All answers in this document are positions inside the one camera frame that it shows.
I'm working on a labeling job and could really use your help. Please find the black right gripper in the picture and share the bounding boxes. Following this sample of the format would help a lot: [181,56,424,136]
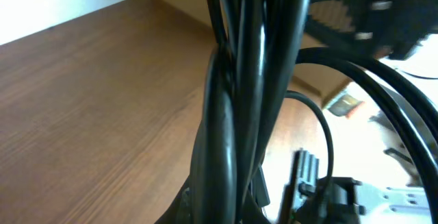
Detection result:
[305,0,437,60]

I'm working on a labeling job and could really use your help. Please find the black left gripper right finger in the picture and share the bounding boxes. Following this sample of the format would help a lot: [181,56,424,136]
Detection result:
[241,165,270,224]

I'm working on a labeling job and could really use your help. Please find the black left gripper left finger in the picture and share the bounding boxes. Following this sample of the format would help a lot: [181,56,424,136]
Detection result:
[155,179,194,224]

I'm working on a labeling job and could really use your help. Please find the thick black cable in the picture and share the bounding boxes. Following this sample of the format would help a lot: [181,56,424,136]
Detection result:
[190,0,438,224]

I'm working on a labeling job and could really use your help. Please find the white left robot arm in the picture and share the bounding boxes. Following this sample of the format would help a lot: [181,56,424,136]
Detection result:
[277,149,437,224]

